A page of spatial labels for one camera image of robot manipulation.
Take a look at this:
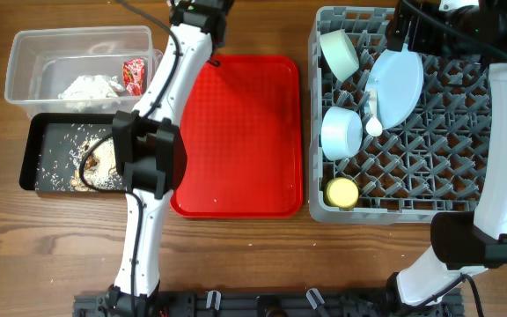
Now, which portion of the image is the large light blue plate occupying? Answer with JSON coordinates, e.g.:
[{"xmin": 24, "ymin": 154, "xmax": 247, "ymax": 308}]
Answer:
[{"xmin": 364, "ymin": 44, "xmax": 423, "ymax": 129}]

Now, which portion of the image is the green bowl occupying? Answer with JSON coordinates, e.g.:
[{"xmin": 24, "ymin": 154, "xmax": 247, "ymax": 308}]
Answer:
[{"xmin": 320, "ymin": 29, "xmax": 359, "ymax": 82}]

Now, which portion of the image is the white plastic spoon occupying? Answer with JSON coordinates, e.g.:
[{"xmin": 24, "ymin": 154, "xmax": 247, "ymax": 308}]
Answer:
[{"xmin": 365, "ymin": 88, "xmax": 383, "ymax": 137}]

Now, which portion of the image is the small light blue bowl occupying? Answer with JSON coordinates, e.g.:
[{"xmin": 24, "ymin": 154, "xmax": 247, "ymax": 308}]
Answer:
[{"xmin": 320, "ymin": 107, "xmax": 363, "ymax": 161}]

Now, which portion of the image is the yellow plastic cup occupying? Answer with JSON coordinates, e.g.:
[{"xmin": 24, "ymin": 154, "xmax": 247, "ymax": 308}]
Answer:
[{"xmin": 325, "ymin": 177, "xmax": 359, "ymax": 209}]

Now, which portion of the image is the red snack wrapper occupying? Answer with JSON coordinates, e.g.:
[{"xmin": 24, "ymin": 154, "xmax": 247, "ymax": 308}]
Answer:
[{"xmin": 122, "ymin": 57, "xmax": 145, "ymax": 96}]

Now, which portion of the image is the white napkin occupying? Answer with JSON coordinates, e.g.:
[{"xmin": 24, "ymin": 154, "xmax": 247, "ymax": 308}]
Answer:
[{"xmin": 58, "ymin": 75, "xmax": 125, "ymax": 111}]

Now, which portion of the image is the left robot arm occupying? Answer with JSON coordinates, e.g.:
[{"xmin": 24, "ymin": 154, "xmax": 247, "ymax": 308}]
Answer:
[{"xmin": 99, "ymin": 0, "xmax": 233, "ymax": 316}]

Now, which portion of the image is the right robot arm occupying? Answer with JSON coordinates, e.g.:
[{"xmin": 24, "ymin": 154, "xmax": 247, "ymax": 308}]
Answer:
[{"xmin": 382, "ymin": 1, "xmax": 507, "ymax": 316}]

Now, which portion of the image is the grey dishwasher rack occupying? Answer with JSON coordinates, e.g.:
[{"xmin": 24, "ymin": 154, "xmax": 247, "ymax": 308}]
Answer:
[{"xmin": 308, "ymin": 5, "xmax": 492, "ymax": 225}]

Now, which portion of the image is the clear plastic waste bin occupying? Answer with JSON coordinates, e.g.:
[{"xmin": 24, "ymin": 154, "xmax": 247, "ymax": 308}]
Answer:
[{"xmin": 4, "ymin": 26, "xmax": 162, "ymax": 117}]

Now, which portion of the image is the red serving tray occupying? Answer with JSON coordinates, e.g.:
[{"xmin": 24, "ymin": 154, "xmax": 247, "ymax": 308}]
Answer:
[{"xmin": 171, "ymin": 55, "xmax": 304, "ymax": 218}]

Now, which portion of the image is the black plastic tray bin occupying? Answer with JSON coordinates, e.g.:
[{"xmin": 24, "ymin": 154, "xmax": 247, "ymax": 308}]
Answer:
[{"xmin": 19, "ymin": 113, "xmax": 114, "ymax": 194}]

